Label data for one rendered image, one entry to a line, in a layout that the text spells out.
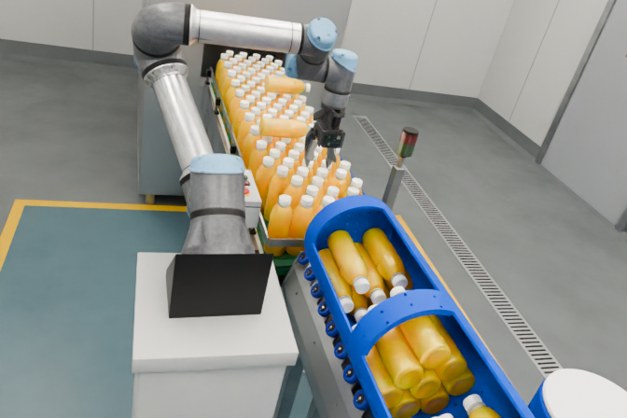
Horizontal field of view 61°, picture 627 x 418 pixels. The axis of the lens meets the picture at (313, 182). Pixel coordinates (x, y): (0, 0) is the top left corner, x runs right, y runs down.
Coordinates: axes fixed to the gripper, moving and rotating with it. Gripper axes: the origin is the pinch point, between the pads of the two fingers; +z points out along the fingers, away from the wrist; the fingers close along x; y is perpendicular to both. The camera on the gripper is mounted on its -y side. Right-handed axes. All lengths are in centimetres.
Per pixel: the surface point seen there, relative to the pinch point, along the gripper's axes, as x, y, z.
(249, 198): -18.9, -0.6, 14.0
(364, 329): -5, 60, 10
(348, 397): -3, 60, 32
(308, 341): -5, 36, 38
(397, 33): 225, -403, 46
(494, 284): 173, -80, 124
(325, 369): -4, 48, 36
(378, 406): -6, 75, 15
